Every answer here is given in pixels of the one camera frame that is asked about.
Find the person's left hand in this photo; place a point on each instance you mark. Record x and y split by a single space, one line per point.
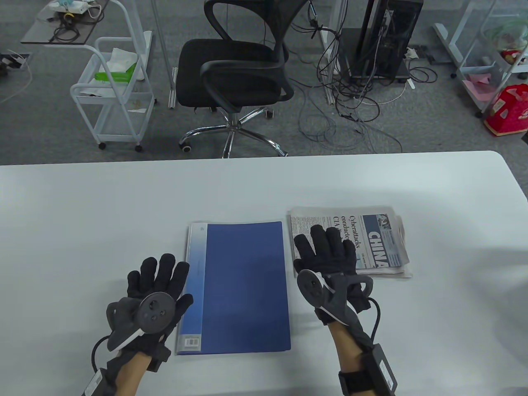
161 274

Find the person's right hand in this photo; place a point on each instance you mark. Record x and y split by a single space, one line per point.
330 251

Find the newspaper with grey bird photo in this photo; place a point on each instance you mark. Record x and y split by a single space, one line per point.
392 269

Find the newspaper with green building photo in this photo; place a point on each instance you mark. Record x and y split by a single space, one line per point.
402 274

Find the blue file folder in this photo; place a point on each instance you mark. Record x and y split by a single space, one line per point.
243 288

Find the person's left forearm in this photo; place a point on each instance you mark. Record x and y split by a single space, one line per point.
132 373

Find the person's right forearm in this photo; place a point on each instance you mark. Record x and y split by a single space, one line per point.
350 350

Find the grey round hand controller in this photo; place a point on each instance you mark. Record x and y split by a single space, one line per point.
311 286
156 309

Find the black wrist sensor box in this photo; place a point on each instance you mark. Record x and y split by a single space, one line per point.
99 383
381 367

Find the white wheeled cart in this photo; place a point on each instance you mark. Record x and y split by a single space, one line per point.
108 123

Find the green packet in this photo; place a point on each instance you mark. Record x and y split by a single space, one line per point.
115 76

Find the black office chair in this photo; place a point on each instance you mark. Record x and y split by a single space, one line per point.
227 70

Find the white power adapter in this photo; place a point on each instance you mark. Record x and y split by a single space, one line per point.
411 53

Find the pink paper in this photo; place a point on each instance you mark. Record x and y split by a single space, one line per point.
478 90

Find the white cloth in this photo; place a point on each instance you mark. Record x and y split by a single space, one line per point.
121 55

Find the black computer tower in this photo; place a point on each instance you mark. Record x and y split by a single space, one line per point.
392 37

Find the red bag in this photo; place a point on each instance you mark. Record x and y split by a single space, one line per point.
509 111

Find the white shelf rack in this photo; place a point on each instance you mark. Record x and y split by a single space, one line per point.
501 88

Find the metal pole stand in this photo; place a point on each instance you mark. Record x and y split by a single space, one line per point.
161 37

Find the white desk leg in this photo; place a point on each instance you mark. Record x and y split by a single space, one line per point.
335 12

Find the black power strip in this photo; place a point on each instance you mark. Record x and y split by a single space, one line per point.
14 60

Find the red plush toy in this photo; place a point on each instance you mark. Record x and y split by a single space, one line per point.
511 55

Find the dark side table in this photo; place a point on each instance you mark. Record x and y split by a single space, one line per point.
41 31

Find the green plastic bag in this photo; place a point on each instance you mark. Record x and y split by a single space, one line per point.
509 33

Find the white device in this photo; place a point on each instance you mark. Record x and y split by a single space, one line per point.
72 5

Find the white desk frame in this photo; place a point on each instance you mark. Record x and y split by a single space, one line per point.
441 31

